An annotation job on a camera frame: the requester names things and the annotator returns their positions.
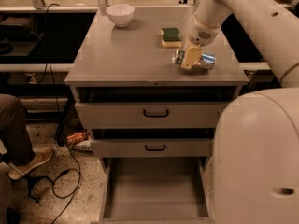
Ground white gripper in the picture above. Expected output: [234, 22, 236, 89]
[181, 15, 221, 70]

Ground redbull can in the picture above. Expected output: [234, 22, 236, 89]
[172, 49, 216, 70]

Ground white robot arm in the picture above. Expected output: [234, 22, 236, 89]
[189, 0, 299, 224]

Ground grey drawer cabinet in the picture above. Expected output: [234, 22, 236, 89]
[64, 6, 249, 224]

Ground grey middle drawer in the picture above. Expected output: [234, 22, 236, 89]
[91, 128, 215, 158]

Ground grey drawer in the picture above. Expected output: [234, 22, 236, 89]
[92, 157, 214, 224]
[76, 86, 236, 129]
[91, 128, 215, 158]

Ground grey top drawer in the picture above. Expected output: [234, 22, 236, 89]
[76, 86, 236, 129]

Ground grey bottom drawer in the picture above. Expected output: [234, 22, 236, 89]
[92, 157, 214, 224]

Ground green yellow sponge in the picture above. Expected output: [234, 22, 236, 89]
[161, 27, 181, 48]

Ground white bowl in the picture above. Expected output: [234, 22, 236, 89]
[106, 4, 135, 27]

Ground orange snack packet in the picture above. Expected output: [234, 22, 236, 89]
[67, 132, 88, 145]

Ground person leg brown trousers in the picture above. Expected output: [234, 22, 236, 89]
[0, 94, 35, 166]

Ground black stand foot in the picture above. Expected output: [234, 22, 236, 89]
[0, 152, 55, 203]

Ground tan shoe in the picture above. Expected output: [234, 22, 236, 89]
[8, 147, 54, 180]

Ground black top drawer handle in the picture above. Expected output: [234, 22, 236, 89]
[143, 109, 169, 118]

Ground black drawer handle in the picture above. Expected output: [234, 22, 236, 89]
[143, 109, 169, 118]
[145, 145, 166, 152]

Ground black middle drawer handle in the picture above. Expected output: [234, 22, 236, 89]
[145, 145, 166, 152]

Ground black wire basket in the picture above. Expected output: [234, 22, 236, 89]
[54, 102, 93, 152]

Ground black cable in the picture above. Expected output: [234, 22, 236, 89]
[31, 3, 82, 224]

